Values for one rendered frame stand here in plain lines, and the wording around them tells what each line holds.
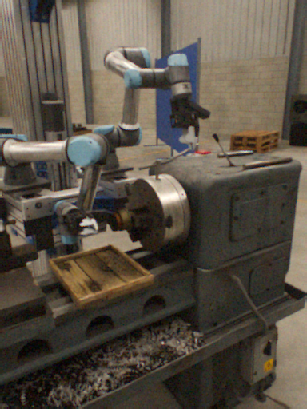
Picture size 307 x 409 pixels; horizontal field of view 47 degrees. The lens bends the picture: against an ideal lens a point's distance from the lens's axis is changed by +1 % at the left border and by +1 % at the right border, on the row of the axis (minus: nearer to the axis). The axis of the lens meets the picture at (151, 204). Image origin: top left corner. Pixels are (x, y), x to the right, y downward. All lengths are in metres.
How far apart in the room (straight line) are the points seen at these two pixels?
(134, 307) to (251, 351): 0.70
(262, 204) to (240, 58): 11.27
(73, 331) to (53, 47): 1.39
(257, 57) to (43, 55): 10.76
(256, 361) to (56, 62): 1.80
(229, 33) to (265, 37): 1.23
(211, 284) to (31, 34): 1.46
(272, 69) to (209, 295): 10.96
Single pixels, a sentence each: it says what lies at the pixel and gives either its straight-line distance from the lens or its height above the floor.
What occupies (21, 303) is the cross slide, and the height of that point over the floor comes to 0.97.
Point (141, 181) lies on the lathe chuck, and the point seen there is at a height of 1.22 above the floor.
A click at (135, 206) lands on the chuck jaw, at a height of 1.12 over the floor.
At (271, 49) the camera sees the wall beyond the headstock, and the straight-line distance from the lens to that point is 12.35.
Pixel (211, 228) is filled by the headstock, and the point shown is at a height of 1.05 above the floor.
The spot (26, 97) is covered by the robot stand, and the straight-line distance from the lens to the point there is 1.97.
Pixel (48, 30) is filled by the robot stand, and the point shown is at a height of 1.86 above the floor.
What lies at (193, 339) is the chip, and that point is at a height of 0.56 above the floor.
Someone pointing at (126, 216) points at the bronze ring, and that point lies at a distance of 1.40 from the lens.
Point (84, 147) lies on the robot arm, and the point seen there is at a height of 1.37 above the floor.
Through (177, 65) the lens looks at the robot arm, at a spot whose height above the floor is 1.66.
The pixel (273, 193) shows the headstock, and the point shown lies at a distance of 1.65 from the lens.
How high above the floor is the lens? 1.58
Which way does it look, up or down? 18 degrees down
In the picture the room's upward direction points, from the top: 1 degrees counter-clockwise
